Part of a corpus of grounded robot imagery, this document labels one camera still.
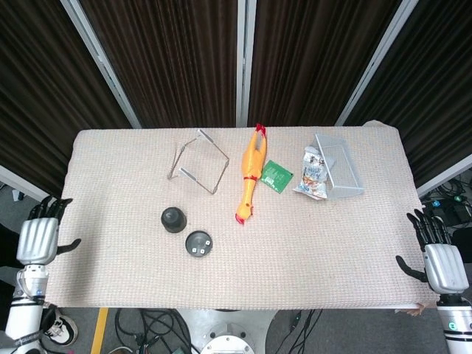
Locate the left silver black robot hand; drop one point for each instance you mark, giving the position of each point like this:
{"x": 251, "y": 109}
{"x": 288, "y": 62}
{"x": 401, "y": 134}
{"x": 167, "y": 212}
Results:
{"x": 37, "y": 241}

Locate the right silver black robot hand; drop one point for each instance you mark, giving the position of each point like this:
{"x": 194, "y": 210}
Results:
{"x": 444, "y": 267}

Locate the black faceted cup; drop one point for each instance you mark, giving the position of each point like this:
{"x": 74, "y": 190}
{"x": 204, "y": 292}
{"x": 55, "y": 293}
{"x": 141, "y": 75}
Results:
{"x": 173, "y": 220}

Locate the black round lid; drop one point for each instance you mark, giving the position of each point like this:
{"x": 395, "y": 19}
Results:
{"x": 197, "y": 241}

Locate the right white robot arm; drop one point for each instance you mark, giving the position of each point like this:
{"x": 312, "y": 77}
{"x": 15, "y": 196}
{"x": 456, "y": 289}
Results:
{"x": 455, "y": 328}

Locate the person leg black trousers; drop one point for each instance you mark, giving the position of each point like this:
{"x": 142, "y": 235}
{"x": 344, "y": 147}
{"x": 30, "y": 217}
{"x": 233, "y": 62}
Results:
{"x": 7, "y": 243}

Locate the black device with green lights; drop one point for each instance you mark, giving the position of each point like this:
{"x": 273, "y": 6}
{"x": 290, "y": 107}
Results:
{"x": 461, "y": 210}

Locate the black white sneaker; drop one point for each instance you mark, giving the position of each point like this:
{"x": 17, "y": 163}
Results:
{"x": 64, "y": 328}

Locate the yellow floor tape strip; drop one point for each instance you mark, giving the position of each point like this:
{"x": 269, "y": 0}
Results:
{"x": 99, "y": 330}

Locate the dark brown curtain panel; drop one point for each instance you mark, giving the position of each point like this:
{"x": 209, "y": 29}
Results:
{"x": 37, "y": 92}
{"x": 166, "y": 62}
{"x": 317, "y": 62}
{"x": 435, "y": 92}

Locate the white printed snack bag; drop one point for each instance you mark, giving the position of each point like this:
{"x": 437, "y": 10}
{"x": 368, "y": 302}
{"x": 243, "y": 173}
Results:
{"x": 312, "y": 177}

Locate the beige woven tablecloth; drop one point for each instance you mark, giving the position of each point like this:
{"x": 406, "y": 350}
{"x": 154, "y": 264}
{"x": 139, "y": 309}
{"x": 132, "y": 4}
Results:
{"x": 276, "y": 265}

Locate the green foil packet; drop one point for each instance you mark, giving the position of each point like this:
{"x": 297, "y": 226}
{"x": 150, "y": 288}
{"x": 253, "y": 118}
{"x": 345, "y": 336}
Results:
{"x": 276, "y": 176}

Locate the yellow rubber chicken toy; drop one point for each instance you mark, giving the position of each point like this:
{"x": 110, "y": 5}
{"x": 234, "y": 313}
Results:
{"x": 252, "y": 158}

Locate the grey aluminium frame rail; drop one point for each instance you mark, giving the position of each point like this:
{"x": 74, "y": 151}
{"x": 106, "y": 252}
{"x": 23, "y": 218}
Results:
{"x": 446, "y": 175}
{"x": 26, "y": 184}

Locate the grey aluminium frame post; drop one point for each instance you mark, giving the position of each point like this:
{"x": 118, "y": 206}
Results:
{"x": 245, "y": 62}
{"x": 380, "y": 59}
{"x": 99, "y": 62}

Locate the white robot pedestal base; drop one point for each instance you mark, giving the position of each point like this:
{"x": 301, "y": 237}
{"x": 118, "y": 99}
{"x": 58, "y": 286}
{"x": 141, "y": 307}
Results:
{"x": 228, "y": 324}

